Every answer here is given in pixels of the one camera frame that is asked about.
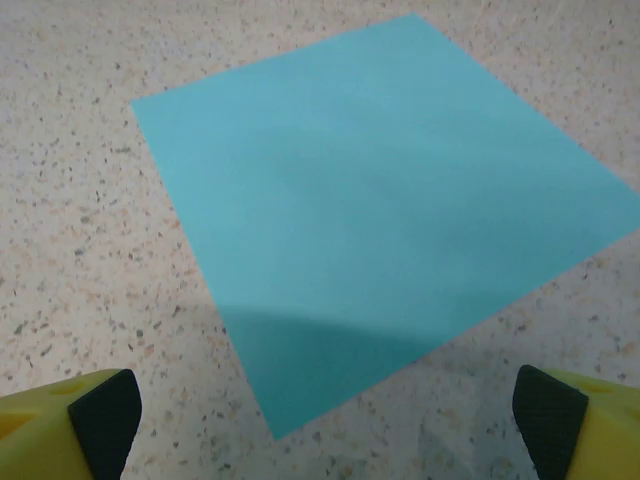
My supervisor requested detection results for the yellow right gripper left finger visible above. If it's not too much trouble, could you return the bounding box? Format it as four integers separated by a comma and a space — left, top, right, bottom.
0, 368, 143, 480

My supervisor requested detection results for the light blue cloth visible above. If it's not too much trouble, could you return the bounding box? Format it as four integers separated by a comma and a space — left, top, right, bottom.
129, 12, 640, 442

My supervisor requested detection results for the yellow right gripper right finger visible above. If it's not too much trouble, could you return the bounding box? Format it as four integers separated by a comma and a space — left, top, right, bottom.
513, 364, 640, 480

